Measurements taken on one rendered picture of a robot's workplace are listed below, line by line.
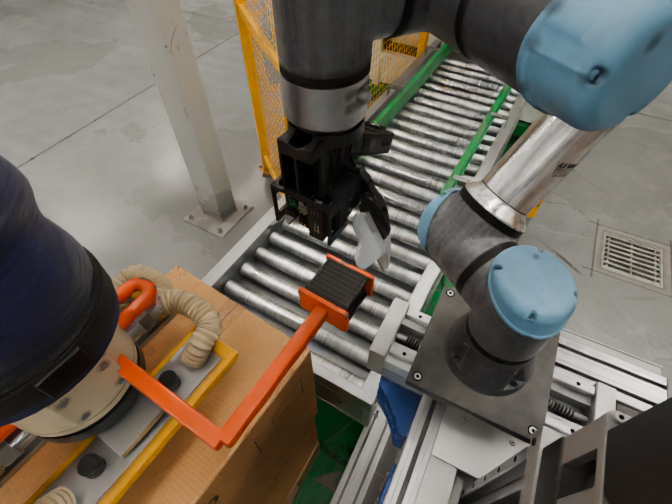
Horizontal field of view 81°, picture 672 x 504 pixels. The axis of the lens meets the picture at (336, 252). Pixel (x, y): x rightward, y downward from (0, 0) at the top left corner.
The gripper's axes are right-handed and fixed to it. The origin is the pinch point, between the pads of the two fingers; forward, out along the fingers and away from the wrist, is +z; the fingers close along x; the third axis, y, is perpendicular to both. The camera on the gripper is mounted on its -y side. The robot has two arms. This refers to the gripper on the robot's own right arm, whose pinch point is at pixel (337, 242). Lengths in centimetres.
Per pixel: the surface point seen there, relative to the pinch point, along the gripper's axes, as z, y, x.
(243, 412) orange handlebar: 10.2, 22.1, 0.2
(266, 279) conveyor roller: 75, -26, -46
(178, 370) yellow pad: 21.9, 21.2, -17.3
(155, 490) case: 35, 36, -13
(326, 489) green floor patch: 129, 11, 2
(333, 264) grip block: 8.9, -2.3, -2.2
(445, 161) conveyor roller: 76, -125, -18
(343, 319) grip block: 10.2, 4.5, 3.8
